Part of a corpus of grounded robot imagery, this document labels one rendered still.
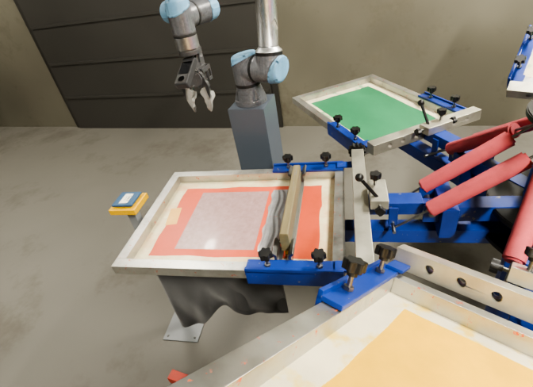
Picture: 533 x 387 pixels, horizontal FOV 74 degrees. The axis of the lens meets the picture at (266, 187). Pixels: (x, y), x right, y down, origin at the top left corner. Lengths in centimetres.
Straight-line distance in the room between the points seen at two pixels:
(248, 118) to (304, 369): 130
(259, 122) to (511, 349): 125
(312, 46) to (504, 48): 168
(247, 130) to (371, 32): 226
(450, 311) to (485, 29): 317
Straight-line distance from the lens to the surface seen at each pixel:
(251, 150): 176
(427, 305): 86
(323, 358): 57
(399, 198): 128
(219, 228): 136
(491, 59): 388
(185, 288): 142
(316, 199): 141
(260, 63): 155
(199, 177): 165
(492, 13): 377
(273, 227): 130
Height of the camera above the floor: 182
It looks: 35 degrees down
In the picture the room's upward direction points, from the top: 11 degrees counter-clockwise
